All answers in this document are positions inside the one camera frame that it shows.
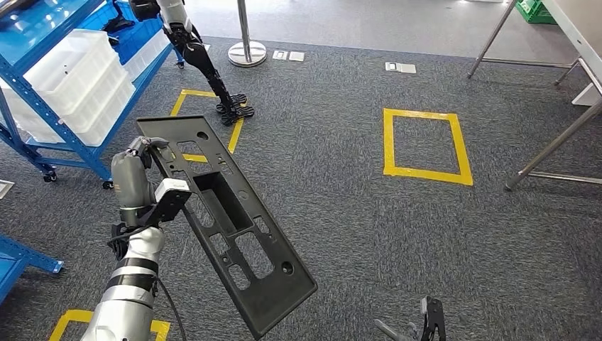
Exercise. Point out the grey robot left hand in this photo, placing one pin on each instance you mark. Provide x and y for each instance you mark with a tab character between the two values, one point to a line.
131	181

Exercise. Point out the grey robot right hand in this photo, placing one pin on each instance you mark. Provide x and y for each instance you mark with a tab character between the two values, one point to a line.
395	328

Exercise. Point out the black plastic panel part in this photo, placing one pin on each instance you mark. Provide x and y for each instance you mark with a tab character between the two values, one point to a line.
277	296

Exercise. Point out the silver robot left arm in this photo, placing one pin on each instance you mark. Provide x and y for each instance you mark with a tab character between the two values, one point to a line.
124	306

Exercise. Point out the white plastic bin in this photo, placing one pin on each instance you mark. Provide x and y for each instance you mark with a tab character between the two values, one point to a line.
148	52
70	66
103	122

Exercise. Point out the silver stanchion with round base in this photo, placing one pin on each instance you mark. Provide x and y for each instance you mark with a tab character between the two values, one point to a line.
247	52

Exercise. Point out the stainless steel table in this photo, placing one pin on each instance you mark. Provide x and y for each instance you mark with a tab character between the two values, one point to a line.
555	146

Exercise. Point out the white cabinet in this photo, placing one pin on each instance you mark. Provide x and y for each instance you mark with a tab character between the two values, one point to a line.
588	96

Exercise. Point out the green plastic crate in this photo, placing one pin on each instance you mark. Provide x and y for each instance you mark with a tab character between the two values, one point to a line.
536	12

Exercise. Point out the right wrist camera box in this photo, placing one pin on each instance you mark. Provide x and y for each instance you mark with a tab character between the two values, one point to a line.
435	322

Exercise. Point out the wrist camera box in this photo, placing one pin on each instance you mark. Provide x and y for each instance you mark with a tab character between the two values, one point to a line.
435	322
171	188

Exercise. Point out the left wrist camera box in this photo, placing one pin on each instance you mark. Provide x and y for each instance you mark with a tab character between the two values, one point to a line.
171	188

